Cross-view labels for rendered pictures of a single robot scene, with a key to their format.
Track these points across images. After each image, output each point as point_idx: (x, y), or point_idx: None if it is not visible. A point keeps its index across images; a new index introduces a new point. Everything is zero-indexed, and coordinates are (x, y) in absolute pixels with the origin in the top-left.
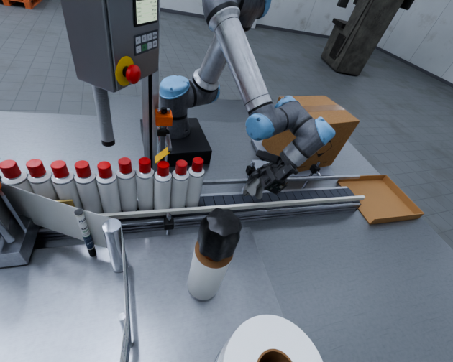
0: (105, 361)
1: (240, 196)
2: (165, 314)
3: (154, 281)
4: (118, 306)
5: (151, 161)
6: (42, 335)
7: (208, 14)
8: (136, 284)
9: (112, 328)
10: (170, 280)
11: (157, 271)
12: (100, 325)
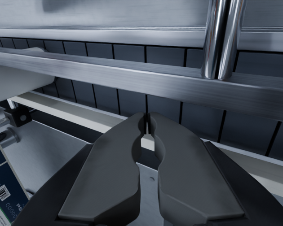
0: (35, 188)
1: (177, 63)
2: None
3: (42, 165)
4: (28, 166)
5: None
6: None
7: None
8: (31, 158)
9: (31, 176)
10: (53, 172)
11: (40, 157)
12: (24, 170)
